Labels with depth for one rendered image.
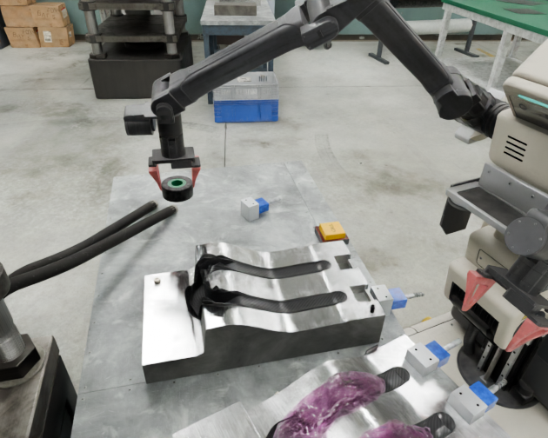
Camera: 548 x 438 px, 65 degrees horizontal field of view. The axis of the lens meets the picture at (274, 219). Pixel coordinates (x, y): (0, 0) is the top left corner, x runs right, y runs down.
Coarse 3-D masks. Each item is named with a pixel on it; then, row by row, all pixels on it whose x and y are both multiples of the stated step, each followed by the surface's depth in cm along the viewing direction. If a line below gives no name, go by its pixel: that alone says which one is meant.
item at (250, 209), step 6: (246, 198) 133; (258, 198) 136; (276, 198) 137; (246, 204) 130; (252, 204) 130; (258, 204) 131; (264, 204) 133; (246, 210) 131; (252, 210) 131; (258, 210) 132; (264, 210) 134; (246, 216) 133; (252, 216) 132; (258, 216) 133
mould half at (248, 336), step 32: (256, 256) 104; (288, 256) 106; (320, 256) 105; (160, 288) 99; (224, 288) 89; (256, 288) 93; (288, 288) 97; (320, 288) 96; (160, 320) 91; (192, 320) 91; (224, 320) 82; (256, 320) 85; (288, 320) 89; (320, 320) 89; (352, 320) 88; (160, 352) 85; (192, 352) 85; (224, 352) 85; (256, 352) 87; (288, 352) 90; (320, 352) 92
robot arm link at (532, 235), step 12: (528, 216) 62; (540, 216) 61; (516, 228) 63; (528, 228) 62; (540, 228) 61; (516, 240) 63; (528, 240) 62; (540, 240) 60; (516, 252) 63; (528, 252) 61; (540, 252) 61
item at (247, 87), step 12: (252, 72) 416; (264, 72) 417; (228, 84) 382; (240, 84) 383; (252, 84) 384; (264, 84) 386; (276, 84) 387; (216, 96) 387; (228, 96) 389; (240, 96) 390; (252, 96) 391; (264, 96) 392; (276, 96) 393
